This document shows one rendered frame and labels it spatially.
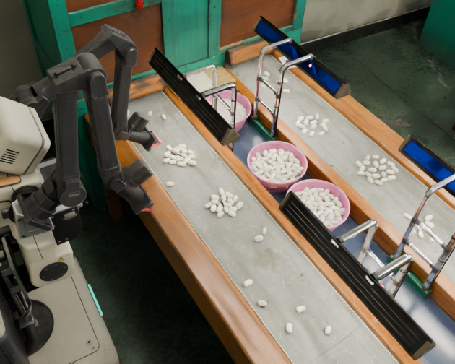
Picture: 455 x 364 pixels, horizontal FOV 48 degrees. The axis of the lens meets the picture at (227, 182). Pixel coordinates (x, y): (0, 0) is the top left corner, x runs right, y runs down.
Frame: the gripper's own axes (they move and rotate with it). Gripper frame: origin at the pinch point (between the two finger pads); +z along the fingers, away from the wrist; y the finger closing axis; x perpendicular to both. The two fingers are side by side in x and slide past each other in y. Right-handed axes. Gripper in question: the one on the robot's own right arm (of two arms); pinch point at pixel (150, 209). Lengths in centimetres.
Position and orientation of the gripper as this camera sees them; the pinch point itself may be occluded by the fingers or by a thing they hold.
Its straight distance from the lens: 177.6
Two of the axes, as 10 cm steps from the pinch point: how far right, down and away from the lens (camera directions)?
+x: -7.9, 6.1, 0.2
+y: -4.9, -6.5, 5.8
